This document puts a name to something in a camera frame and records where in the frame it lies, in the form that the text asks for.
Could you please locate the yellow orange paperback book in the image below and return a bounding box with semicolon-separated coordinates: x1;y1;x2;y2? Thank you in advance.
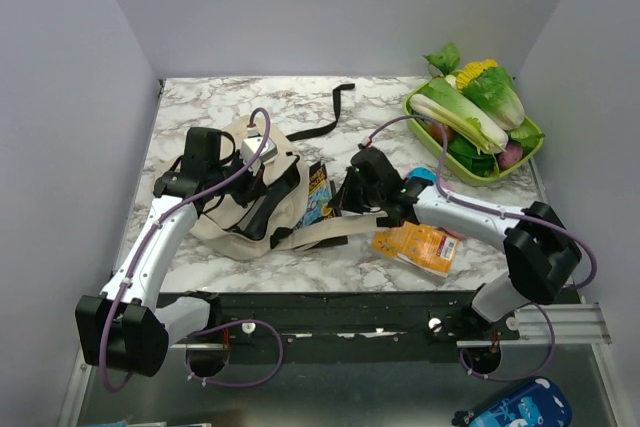
371;222;459;278

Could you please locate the napa cabbage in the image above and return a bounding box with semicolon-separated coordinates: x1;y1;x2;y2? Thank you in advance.
408;77;509;154

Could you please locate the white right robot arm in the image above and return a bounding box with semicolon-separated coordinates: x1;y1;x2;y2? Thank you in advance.
330;147;582;339

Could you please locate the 169-Storey Treehouse book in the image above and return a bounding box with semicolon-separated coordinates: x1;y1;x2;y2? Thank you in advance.
294;161;337;230

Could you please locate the yellow corn cob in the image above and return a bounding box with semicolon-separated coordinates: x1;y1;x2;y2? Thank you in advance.
453;59;499;91

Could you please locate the green leaf sprig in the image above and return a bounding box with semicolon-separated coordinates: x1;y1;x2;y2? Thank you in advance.
424;42;460;76

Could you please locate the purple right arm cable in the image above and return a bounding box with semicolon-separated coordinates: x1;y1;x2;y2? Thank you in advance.
363;114;599;382

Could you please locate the dark green leafy vegetable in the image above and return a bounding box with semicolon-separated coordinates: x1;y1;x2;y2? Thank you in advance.
448;136;499;178

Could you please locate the brown mushroom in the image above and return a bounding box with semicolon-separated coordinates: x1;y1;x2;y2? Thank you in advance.
427;123;456;146

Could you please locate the green lettuce head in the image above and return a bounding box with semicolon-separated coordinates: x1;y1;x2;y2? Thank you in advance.
462;66;525;131

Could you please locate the blue shark pencil case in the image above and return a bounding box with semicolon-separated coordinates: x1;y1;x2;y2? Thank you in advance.
451;377;574;427

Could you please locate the aluminium frame rail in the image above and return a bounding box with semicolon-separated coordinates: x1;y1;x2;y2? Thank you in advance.
61;294;615;426

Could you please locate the purple onion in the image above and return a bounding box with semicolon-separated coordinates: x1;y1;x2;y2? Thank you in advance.
496;142;524;171

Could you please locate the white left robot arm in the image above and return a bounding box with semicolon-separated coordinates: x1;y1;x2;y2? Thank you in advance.
75;120;277;384

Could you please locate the green plastic vegetable tray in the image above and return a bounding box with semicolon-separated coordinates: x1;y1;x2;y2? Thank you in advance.
403;80;544;186

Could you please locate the pink blue pencil case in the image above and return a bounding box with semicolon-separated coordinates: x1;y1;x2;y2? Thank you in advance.
407;167;467;239

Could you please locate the cream canvas backpack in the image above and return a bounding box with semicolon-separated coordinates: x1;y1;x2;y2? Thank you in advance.
191;112;386;261

